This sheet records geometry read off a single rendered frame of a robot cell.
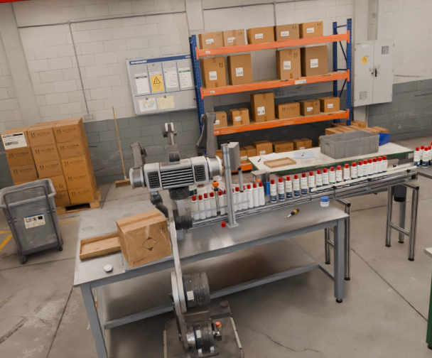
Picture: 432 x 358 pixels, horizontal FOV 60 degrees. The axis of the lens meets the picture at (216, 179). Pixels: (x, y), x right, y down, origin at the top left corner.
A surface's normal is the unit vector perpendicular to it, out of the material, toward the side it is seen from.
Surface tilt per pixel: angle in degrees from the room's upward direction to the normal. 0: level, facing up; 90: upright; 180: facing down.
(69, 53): 90
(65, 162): 90
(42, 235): 93
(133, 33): 90
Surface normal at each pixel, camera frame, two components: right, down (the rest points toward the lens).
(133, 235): 0.45, 0.24
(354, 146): 0.21, 0.28
